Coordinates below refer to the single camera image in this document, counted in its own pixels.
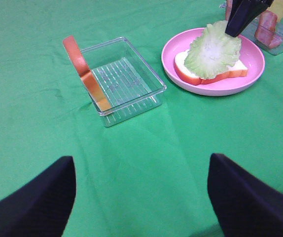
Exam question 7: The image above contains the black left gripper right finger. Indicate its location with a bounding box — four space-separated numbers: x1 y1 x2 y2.
207 153 283 237

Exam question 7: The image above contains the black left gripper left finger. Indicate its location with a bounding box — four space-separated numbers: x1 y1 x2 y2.
0 156 76 237

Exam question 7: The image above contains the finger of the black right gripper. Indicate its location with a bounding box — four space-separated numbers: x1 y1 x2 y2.
225 0 273 37

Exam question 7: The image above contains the red bacon strip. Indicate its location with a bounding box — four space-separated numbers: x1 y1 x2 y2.
254 10 282 49
225 0 233 21

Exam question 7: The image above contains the yellow cheese slice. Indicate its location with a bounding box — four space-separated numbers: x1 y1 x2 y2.
268 0 283 22

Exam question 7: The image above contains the green lettuce leaf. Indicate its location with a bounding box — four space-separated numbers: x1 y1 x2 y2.
184 20 242 79

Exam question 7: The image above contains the white bread slice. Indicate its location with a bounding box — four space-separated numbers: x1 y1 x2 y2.
174 50 248 85

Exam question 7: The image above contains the pink round plate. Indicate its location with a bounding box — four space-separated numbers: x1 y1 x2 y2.
161 28 265 96

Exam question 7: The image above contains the green tablecloth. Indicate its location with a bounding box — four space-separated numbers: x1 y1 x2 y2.
0 0 283 237

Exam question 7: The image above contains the clear left plastic tray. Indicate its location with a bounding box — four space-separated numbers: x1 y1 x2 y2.
81 37 167 127

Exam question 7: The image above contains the standing bread slice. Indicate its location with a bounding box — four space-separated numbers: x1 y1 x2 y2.
63 36 112 112

